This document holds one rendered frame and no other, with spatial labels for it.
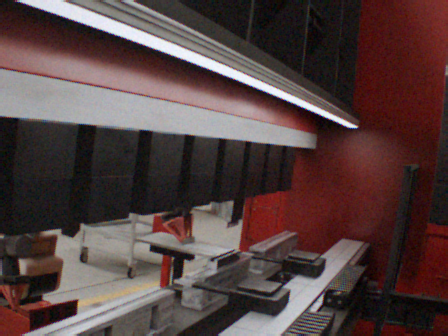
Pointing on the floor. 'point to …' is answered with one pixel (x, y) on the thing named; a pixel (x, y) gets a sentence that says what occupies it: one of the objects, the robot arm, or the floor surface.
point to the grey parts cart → (123, 230)
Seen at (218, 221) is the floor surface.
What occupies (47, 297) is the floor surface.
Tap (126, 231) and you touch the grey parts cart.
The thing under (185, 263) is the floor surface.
